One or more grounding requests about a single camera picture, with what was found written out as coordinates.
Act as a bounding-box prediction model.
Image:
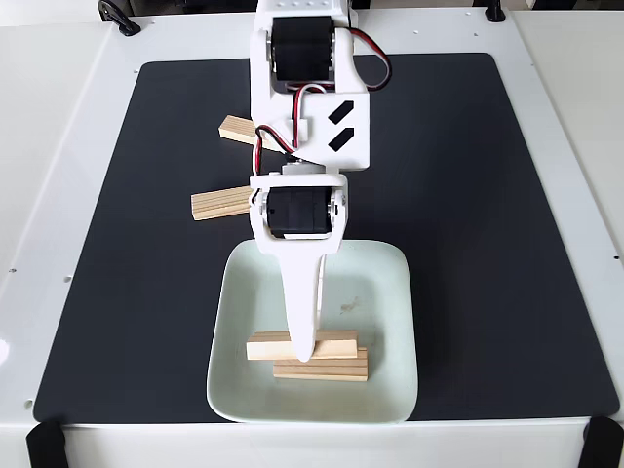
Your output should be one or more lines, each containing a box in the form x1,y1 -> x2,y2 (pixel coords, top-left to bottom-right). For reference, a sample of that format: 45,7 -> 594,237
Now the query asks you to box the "pale green square plate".
205,237 -> 420,424

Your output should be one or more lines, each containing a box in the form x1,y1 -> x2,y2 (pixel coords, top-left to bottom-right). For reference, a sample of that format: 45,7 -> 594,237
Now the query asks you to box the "grooved wooden block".
272,346 -> 370,383
190,184 -> 254,222
245,331 -> 360,363
217,114 -> 257,145

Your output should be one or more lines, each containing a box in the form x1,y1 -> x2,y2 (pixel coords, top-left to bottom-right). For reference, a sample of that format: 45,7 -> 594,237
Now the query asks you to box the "black rubber mat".
32,52 -> 620,424

